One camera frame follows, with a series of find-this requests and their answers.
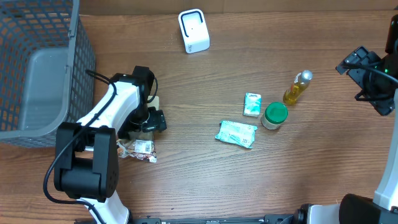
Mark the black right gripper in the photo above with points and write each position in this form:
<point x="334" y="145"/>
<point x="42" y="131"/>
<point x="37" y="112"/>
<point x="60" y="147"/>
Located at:
<point x="357" y="62"/>

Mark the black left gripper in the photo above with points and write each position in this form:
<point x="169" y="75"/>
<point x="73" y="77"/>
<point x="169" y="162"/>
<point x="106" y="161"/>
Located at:
<point x="157" y="122"/>

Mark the brown snack packet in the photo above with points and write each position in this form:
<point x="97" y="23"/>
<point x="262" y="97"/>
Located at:
<point x="138" y="145"/>

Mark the yellow liquid bottle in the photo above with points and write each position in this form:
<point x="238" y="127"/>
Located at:
<point x="300" y="84"/>

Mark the teal snack bar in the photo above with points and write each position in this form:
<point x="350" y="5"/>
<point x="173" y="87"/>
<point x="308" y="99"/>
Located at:
<point x="237" y="133"/>

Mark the teal Kleenex tissue pack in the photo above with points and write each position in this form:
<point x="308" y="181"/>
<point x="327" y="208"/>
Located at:
<point x="252" y="104"/>

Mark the green lidded jar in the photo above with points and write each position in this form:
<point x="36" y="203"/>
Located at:
<point x="274" y="115"/>

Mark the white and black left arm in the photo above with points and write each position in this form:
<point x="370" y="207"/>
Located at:
<point x="85" y="170"/>

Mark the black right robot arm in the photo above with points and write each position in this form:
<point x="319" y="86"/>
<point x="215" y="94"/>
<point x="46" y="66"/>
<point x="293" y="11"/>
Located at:
<point x="381" y="206"/>

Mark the white barcode scanner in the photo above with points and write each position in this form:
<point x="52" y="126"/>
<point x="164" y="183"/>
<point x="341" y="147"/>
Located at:
<point x="194" y="31"/>

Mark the dark grey mesh basket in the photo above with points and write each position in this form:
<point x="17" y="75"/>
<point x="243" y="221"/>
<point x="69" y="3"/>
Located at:
<point x="45" y="53"/>

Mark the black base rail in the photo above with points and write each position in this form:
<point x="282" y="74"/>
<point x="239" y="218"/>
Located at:
<point x="307" y="213"/>

